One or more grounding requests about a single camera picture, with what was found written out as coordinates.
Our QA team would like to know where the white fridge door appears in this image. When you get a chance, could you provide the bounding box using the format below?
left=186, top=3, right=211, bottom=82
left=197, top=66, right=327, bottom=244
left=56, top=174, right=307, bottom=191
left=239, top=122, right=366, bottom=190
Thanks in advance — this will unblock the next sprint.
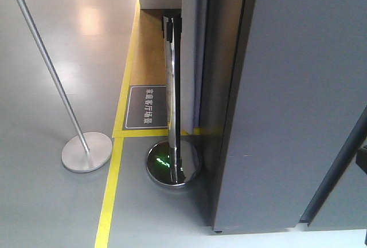
left=213, top=0, right=366, bottom=234

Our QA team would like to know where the dark floor label sign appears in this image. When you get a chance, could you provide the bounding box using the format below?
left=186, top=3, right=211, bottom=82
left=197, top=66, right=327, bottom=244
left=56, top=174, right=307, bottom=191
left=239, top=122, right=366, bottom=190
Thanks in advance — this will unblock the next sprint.
left=123, top=85, right=167, bottom=130

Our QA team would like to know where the silver sign stand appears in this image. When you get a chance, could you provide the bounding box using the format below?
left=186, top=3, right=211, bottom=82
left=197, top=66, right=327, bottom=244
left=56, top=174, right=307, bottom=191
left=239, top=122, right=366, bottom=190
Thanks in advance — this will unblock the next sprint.
left=16, top=0, right=112, bottom=174

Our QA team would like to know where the chrome stanchion post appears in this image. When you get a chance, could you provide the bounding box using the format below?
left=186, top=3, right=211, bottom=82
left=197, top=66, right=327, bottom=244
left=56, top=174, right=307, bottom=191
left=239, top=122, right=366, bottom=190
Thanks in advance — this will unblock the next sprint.
left=146, top=10, right=202, bottom=189

